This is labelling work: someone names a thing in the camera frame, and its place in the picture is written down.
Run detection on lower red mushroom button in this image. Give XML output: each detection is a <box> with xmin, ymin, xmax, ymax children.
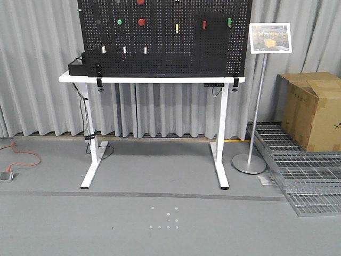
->
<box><xmin>138</xmin><ymin>18</ymin><xmax>146</xmax><ymax>26</ymax></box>

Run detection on red mushroom button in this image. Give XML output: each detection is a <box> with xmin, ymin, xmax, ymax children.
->
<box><xmin>136</xmin><ymin>0</ymin><xmax>145</xmax><ymax>5</ymax></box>
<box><xmin>138</xmin><ymin>18</ymin><xmax>146</xmax><ymax>26</ymax></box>

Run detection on upper red mushroom button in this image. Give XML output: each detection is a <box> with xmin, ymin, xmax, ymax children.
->
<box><xmin>136</xmin><ymin>0</ymin><xmax>145</xmax><ymax>5</ymax></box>

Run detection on white height-adjustable desk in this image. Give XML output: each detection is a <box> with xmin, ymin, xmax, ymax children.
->
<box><xmin>59</xmin><ymin>71</ymin><xmax>246</xmax><ymax>190</ymax></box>

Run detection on black desk height controller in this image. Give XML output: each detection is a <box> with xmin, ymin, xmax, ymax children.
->
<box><xmin>204</xmin><ymin>83</ymin><xmax>224</xmax><ymax>87</ymax></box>

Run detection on right black desk clamp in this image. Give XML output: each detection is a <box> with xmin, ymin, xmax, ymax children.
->
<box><xmin>232</xmin><ymin>63</ymin><xmax>239</xmax><ymax>92</ymax></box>

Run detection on black desk clamp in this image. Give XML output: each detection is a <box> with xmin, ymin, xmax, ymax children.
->
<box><xmin>95</xmin><ymin>63</ymin><xmax>103</xmax><ymax>92</ymax></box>
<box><xmin>232</xmin><ymin>63</ymin><xmax>239</xmax><ymax>92</ymax></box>

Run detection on left black desk clamp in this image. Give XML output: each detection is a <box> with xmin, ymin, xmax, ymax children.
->
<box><xmin>95</xmin><ymin>63</ymin><xmax>103</xmax><ymax>92</ymax></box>

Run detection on black perforated pegboard panel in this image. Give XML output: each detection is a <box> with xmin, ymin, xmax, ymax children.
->
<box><xmin>78</xmin><ymin>0</ymin><xmax>253</xmax><ymax>77</ymax></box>

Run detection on black box on desk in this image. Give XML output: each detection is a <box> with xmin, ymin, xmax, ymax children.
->
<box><xmin>68</xmin><ymin>52</ymin><xmax>88</xmax><ymax>76</ymax></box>

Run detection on silver floor sign stand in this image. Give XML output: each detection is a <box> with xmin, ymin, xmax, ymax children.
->
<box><xmin>232</xmin><ymin>22</ymin><xmax>293</xmax><ymax>175</ymax></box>

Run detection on brown cardboard box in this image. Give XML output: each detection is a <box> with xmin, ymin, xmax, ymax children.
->
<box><xmin>279</xmin><ymin>72</ymin><xmax>340</xmax><ymax>152</ymax></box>

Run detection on metal floor grating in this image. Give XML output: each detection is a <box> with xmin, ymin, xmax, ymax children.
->
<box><xmin>254</xmin><ymin>122</ymin><xmax>340</xmax><ymax>217</ymax></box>

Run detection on grey pleated curtain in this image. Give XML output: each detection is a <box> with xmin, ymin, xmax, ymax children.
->
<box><xmin>1</xmin><ymin>1</ymin><xmax>340</xmax><ymax>139</ymax></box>

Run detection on grey foot pedal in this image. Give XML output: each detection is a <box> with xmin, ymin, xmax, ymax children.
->
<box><xmin>0</xmin><ymin>171</ymin><xmax>14</xmax><ymax>182</ymax></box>

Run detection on black power cables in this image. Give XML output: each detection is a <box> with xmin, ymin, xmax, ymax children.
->
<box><xmin>71</xmin><ymin>82</ymin><xmax>115</xmax><ymax>160</ymax></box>

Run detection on orange extension cable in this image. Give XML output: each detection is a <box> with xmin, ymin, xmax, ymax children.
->
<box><xmin>0</xmin><ymin>142</ymin><xmax>42</xmax><ymax>172</ymax></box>

